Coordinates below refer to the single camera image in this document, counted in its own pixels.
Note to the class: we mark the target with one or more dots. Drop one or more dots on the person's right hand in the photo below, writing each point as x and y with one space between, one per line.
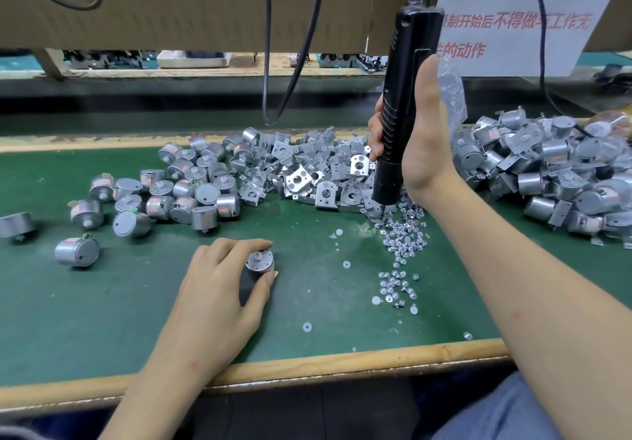
430 153

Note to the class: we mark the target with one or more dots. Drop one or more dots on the person's left hand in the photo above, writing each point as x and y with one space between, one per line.
207 316

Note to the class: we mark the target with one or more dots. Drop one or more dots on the silver round motor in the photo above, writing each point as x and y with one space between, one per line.
259 262

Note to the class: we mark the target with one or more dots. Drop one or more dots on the black electric screwdriver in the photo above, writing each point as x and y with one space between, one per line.
405 69

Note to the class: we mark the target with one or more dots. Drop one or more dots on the pile of assembled motors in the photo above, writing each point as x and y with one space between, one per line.
553 163

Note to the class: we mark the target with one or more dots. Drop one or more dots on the pile of silver motors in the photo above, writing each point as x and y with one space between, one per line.
148 203

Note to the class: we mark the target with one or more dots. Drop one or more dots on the pile of metal brackets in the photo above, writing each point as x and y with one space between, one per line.
296 163

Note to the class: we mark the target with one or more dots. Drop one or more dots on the person's right forearm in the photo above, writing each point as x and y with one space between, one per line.
533 321

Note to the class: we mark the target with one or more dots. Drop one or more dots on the person's left forearm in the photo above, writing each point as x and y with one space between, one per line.
153 410

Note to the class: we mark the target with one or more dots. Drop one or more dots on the small clear plastic bag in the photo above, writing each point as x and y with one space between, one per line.
454 99

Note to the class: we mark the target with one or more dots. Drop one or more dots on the scatter of small silver screws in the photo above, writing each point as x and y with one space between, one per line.
400 242

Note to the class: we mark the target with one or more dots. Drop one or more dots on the green bench mat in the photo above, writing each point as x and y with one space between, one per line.
39 341

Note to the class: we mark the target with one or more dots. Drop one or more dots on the white paper sign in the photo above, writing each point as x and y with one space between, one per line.
533 15

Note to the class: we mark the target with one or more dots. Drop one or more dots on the grey blue trousers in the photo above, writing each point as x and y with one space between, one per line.
499 410

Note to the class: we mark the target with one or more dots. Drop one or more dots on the brown back panel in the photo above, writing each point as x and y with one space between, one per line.
197 5

